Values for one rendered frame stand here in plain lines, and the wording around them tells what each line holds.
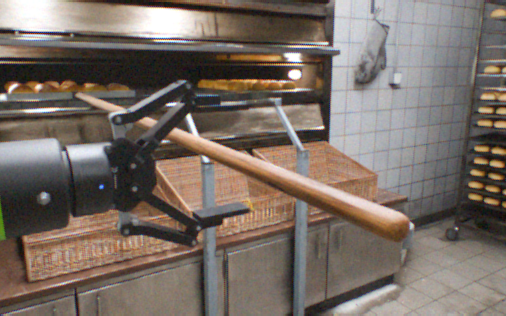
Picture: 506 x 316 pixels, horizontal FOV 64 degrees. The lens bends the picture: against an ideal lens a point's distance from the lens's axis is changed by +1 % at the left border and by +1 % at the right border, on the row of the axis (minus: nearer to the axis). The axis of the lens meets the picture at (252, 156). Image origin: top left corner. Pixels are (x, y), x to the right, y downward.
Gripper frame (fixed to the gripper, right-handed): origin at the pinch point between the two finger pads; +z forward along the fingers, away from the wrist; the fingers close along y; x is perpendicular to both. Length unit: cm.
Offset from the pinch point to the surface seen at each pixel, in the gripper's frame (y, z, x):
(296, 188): 3.1, 4.7, 6.6
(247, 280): 84, 63, -99
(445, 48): -27, 277, -150
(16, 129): 14, -19, -156
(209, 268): 69, 41, -93
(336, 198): 2.6, 5.1, 13.2
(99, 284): 66, -1, -100
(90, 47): -20, 11, -139
